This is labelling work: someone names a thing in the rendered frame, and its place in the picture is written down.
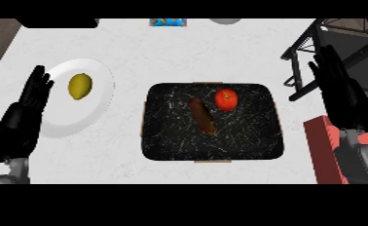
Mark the blue patterned box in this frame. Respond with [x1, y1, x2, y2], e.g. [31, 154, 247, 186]
[148, 19, 188, 28]

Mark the black marble tray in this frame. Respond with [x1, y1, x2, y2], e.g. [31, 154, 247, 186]
[139, 81, 287, 164]

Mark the red rectangular block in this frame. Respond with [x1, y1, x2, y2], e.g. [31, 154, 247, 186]
[302, 115, 350, 185]

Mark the black appliance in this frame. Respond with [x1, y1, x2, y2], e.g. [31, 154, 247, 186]
[15, 19, 101, 29]

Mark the black wire tiered shelf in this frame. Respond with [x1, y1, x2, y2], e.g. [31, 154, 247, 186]
[281, 19, 368, 102]

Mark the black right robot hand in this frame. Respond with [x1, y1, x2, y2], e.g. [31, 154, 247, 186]
[307, 45, 368, 132]

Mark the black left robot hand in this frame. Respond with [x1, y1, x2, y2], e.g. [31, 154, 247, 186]
[0, 64, 56, 165]

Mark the red tomato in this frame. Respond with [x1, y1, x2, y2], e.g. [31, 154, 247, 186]
[213, 88, 238, 112]

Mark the yellow lemon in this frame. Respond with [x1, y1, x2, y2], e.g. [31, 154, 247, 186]
[67, 72, 93, 101]

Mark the grey round object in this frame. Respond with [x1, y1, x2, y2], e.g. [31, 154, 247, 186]
[208, 19, 242, 25]

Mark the white round plate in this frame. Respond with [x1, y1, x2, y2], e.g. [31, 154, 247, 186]
[35, 57, 117, 139]

